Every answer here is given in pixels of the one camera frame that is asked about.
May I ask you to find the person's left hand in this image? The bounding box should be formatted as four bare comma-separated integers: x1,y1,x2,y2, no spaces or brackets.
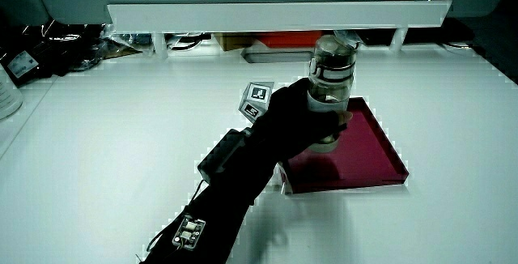
237,77,354,163

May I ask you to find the clear bottle with white base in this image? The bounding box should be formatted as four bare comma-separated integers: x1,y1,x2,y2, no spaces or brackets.
306,34,359,154

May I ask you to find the person's left forearm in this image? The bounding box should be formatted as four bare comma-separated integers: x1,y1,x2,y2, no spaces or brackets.
139,128,284,264

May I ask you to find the grey shallow tray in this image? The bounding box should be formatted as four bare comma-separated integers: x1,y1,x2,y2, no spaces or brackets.
240,47,315,65

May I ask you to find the black wrist sensor box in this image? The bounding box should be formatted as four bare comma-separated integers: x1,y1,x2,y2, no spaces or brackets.
197,128,248,185

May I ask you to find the orange box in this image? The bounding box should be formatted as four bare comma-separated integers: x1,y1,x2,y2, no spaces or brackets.
257,31,323,49

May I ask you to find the dark red square tray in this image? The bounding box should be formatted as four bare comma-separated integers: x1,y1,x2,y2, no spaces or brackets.
278,96,410,195

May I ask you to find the brown cardboard box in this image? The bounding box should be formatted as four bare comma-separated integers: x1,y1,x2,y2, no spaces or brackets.
212,32,261,52

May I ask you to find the white desk shelf riser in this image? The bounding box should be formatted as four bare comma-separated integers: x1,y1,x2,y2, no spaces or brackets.
106,0,453,61

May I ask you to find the small green circuit board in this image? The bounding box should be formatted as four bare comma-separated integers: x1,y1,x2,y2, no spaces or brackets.
172,214,206,251

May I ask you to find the clear plastic bag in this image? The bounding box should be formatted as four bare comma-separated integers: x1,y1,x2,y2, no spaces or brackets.
100,23,155,57

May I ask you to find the black plastic bags pile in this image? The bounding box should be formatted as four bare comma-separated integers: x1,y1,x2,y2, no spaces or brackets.
0,19,111,89

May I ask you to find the white plastic container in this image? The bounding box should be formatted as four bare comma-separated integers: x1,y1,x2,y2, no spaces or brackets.
0,64,24,121

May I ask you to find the black coiled cable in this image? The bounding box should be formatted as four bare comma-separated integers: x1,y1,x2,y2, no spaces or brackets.
164,32,206,52

